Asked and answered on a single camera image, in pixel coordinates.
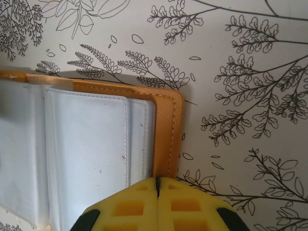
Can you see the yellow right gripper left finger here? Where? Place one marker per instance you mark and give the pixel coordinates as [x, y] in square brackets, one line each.
[130, 207]

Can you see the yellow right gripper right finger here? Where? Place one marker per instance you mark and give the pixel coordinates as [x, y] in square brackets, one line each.
[192, 207]

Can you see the orange leather card holder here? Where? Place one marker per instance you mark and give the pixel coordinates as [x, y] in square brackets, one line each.
[96, 134]

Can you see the floral table covering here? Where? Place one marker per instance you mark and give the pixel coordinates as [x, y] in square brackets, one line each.
[240, 96]

